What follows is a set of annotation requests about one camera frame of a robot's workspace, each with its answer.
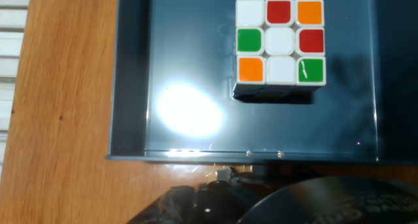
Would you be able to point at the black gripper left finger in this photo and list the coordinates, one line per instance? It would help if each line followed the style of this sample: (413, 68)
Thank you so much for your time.
(228, 198)

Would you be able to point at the glossy wooden board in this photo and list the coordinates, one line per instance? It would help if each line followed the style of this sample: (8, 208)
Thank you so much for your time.
(65, 136)

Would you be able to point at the blue-grey sliding drawer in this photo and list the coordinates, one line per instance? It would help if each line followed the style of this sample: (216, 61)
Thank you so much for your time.
(196, 54)

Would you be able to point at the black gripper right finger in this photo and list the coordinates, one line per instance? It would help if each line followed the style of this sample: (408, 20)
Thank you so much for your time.
(297, 175)

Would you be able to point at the white Rubik's cube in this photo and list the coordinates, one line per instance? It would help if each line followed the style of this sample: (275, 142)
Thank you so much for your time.
(279, 41)

